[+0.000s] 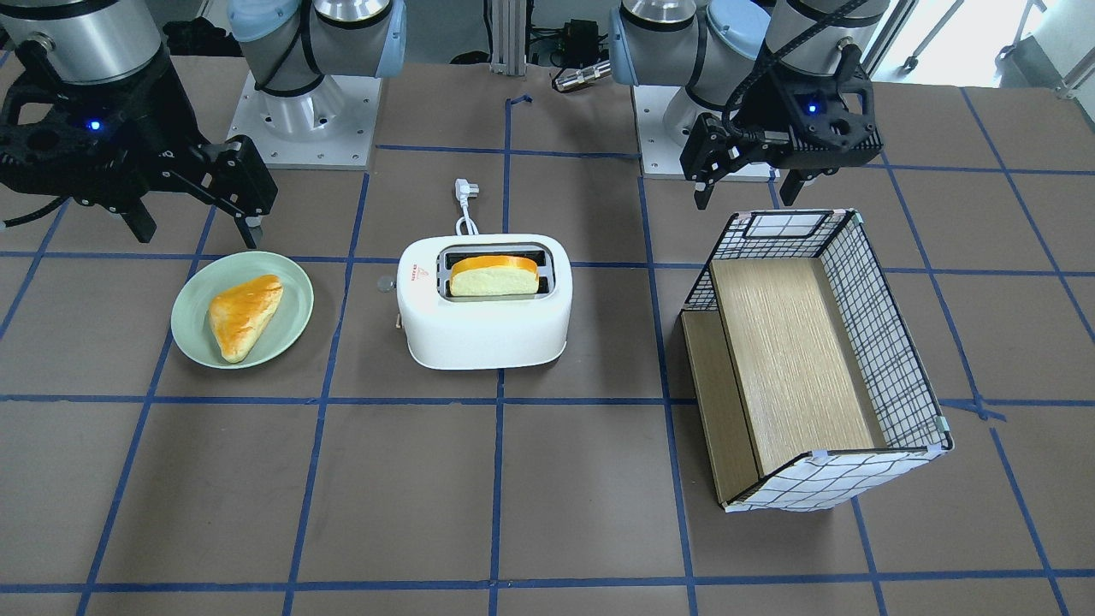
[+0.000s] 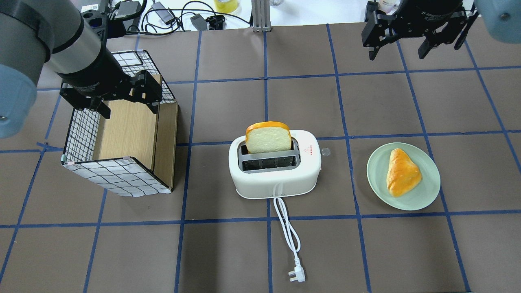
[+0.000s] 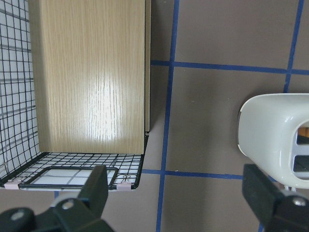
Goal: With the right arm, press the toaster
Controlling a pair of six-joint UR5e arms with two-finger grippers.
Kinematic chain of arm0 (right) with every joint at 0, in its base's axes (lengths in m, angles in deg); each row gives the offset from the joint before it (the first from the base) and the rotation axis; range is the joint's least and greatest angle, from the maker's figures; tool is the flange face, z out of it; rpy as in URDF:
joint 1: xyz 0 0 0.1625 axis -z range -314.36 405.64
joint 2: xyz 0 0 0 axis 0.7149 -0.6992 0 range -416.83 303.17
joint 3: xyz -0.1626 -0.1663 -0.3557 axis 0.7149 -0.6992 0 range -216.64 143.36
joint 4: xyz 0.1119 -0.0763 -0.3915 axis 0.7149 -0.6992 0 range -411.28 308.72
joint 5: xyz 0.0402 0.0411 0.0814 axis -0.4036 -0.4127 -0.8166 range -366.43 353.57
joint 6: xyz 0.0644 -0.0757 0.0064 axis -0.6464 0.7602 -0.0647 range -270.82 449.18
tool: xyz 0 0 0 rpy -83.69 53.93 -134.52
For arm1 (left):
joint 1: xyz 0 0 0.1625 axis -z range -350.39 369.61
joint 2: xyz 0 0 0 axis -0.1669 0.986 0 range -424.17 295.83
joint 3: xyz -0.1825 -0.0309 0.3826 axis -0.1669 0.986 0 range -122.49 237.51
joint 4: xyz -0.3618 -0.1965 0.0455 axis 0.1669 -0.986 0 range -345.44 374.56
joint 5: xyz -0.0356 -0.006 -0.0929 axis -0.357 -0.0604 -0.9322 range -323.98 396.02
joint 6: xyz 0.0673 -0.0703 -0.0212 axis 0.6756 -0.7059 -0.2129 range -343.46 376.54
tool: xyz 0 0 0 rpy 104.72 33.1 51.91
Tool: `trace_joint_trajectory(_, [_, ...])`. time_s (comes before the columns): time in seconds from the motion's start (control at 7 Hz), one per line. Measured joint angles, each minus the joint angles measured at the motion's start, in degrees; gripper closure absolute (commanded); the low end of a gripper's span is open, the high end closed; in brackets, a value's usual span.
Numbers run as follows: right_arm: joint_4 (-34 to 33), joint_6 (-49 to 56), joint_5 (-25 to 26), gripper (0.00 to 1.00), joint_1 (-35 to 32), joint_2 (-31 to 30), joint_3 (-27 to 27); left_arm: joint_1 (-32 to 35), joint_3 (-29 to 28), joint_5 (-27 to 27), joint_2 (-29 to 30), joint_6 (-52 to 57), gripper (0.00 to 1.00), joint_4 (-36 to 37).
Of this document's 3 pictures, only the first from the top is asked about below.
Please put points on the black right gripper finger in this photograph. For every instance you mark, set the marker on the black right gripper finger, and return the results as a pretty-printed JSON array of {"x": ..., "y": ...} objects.
[
  {"x": 138, "y": 219},
  {"x": 240, "y": 184}
]

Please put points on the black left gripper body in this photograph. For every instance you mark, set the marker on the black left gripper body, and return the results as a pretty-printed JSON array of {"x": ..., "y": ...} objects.
[{"x": 764, "y": 103}]

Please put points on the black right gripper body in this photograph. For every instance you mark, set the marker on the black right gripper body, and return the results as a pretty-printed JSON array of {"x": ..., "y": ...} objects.
[{"x": 156, "y": 117}]

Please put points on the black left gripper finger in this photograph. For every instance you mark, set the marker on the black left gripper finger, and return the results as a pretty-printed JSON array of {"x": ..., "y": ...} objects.
[
  {"x": 716, "y": 147},
  {"x": 797, "y": 179}
]

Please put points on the white two-slot toaster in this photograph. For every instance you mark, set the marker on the white two-slot toaster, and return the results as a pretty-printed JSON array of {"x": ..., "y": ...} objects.
[{"x": 447, "y": 331}]

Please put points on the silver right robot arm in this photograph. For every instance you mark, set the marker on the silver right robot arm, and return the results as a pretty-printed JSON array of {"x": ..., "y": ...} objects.
[{"x": 291, "y": 46}]

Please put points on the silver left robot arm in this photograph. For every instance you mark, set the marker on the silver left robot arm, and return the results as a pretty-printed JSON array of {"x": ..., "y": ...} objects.
[{"x": 718, "y": 50}]

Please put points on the silver metal cylinder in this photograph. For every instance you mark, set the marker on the silver metal cylinder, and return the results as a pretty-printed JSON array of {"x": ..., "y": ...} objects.
[{"x": 569, "y": 80}]

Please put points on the triangular golden pastry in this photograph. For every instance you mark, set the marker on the triangular golden pastry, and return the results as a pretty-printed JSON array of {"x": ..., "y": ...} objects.
[{"x": 238, "y": 316}]

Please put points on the light green plate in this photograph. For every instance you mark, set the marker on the light green plate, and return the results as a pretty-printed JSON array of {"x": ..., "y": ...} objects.
[{"x": 192, "y": 322}]

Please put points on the black power adapter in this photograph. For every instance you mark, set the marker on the black power adapter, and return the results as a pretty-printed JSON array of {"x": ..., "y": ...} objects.
[{"x": 579, "y": 44}]

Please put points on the checkered basket with wooden board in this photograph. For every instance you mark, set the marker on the checkered basket with wooden board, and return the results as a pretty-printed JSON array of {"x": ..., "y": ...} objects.
[{"x": 809, "y": 385}]

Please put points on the toast bread slice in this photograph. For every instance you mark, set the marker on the toast bread slice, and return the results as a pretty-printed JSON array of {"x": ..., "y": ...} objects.
[{"x": 490, "y": 276}]

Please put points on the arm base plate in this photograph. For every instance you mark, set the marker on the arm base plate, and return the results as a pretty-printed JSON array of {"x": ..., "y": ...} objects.
[
  {"x": 664, "y": 116},
  {"x": 328, "y": 128}
]

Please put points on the aluminium frame post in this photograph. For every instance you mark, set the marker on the aluminium frame post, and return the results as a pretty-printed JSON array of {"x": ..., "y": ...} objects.
[{"x": 508, "y": 22}]

